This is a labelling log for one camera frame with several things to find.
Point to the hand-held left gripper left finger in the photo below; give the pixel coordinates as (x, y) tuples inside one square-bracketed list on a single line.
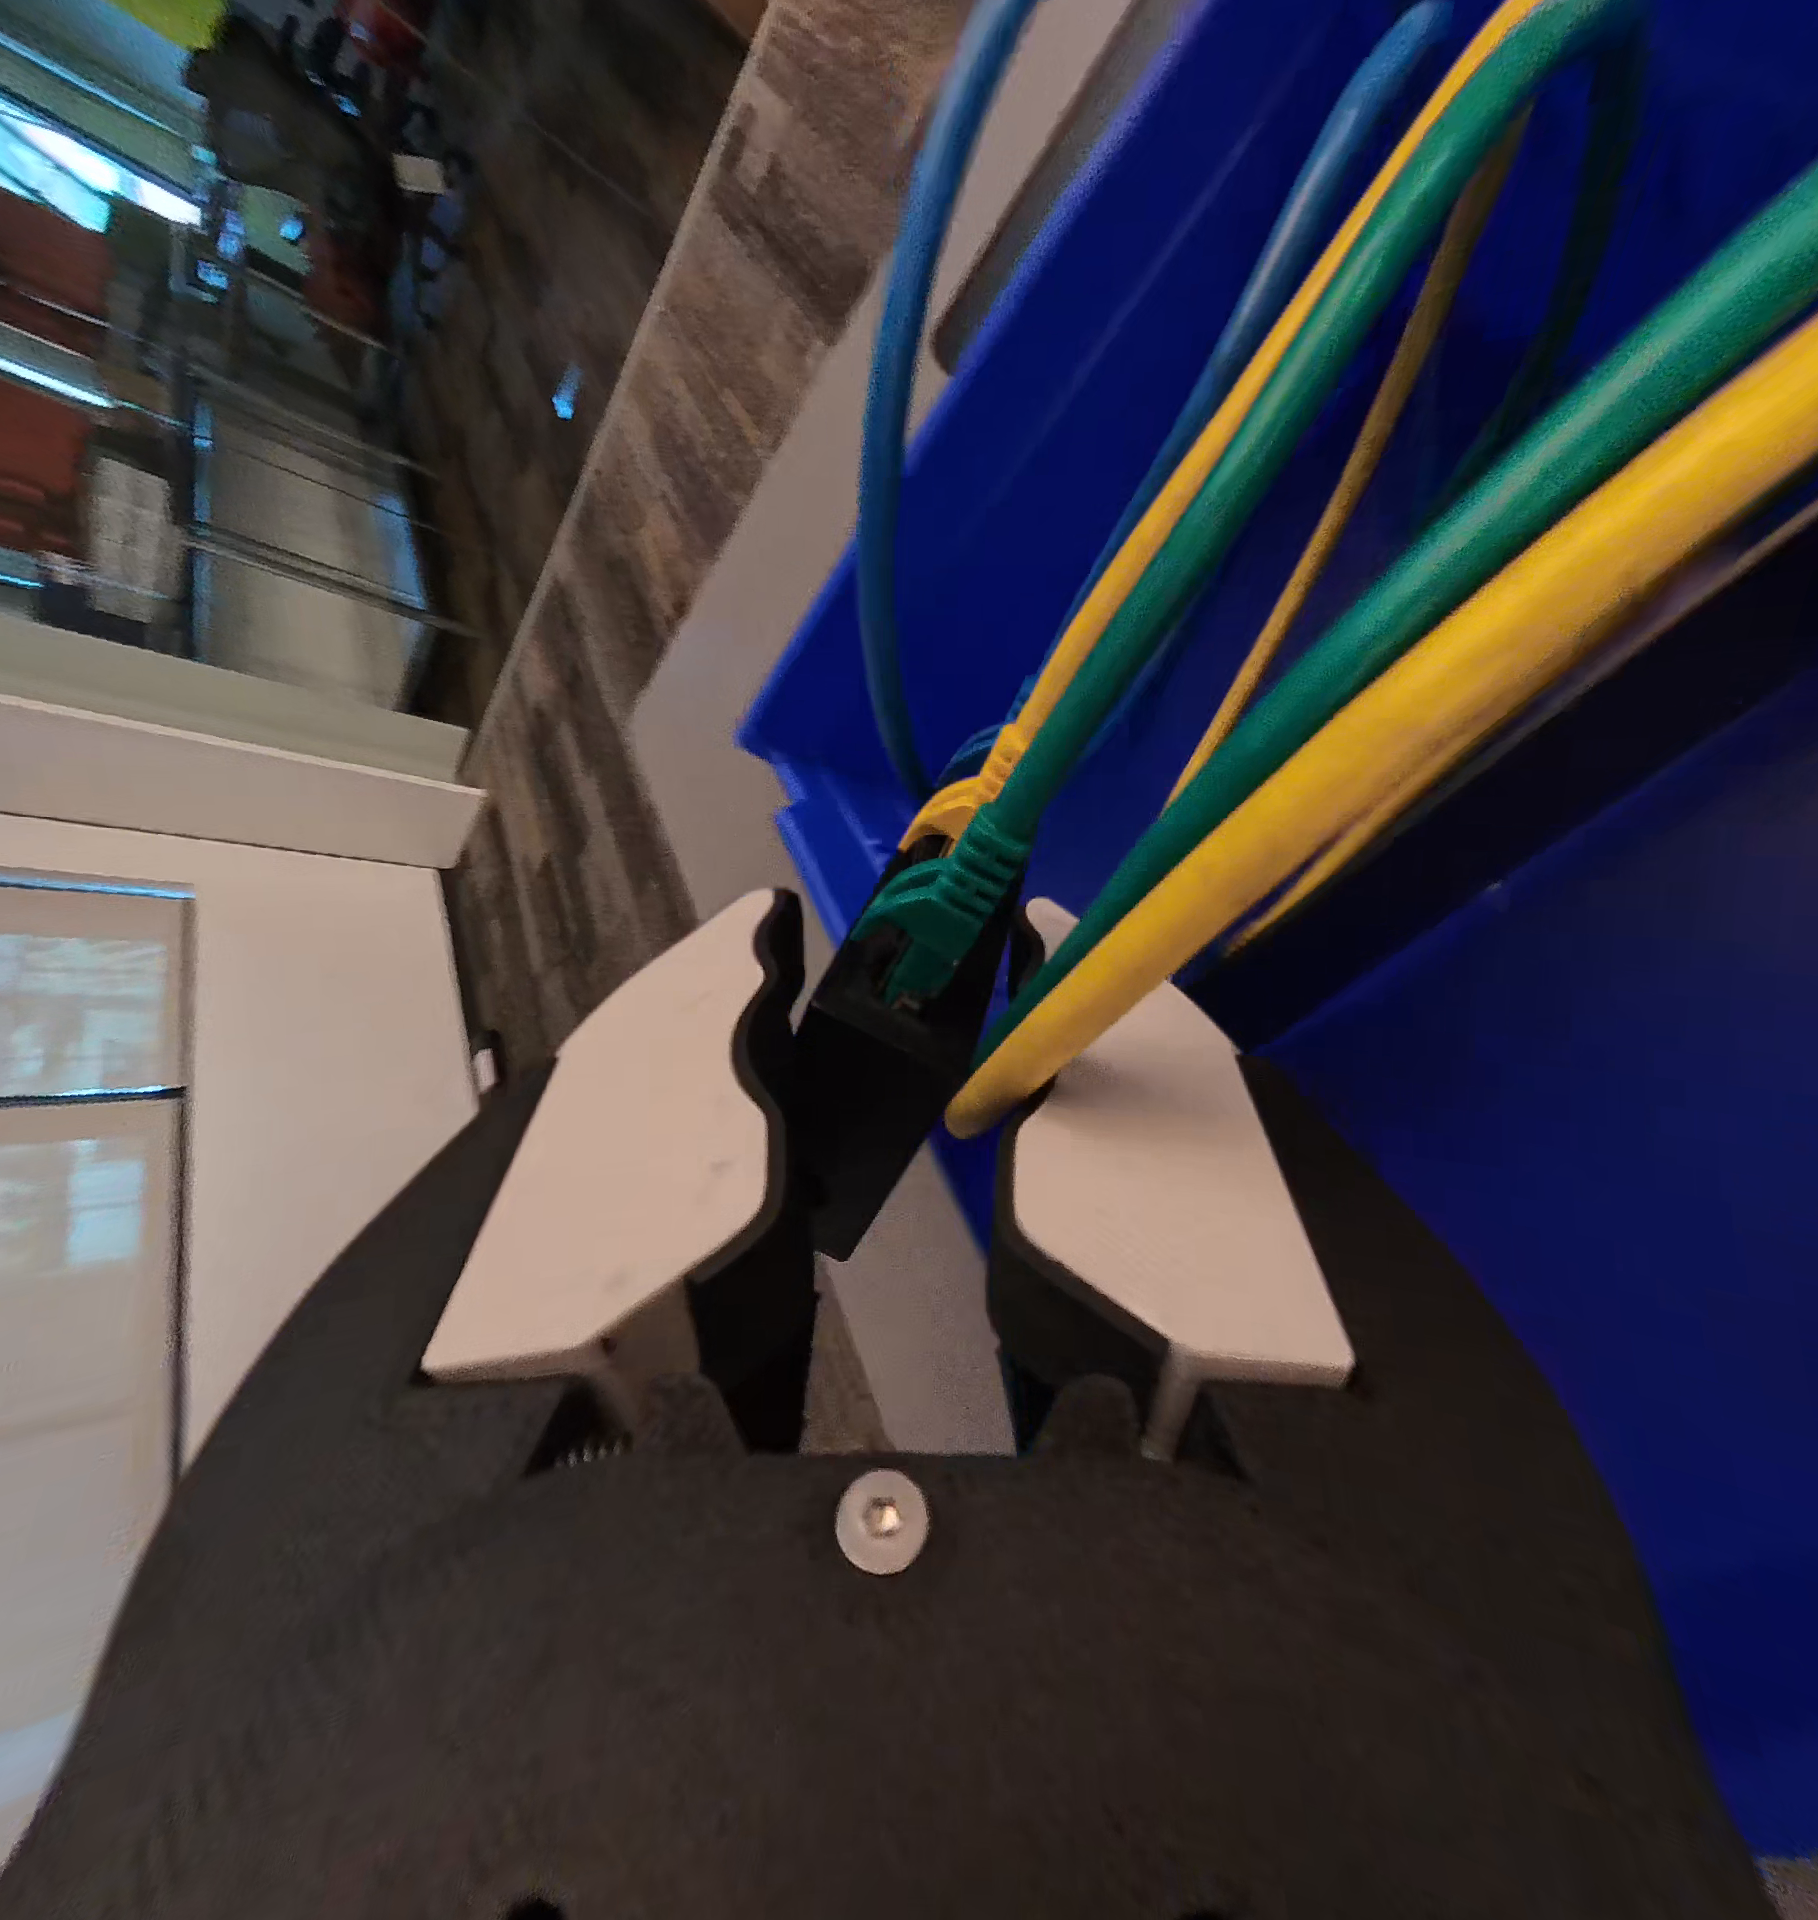
[(624, 1171)]

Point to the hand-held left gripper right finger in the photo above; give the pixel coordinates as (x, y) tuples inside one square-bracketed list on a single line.
[(1179, 1215)]

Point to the black network switch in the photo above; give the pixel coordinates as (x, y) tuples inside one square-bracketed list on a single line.
[(881, 1096)]

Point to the blue plastic bin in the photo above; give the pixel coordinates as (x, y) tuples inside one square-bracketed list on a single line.
[(1599, 1199)]

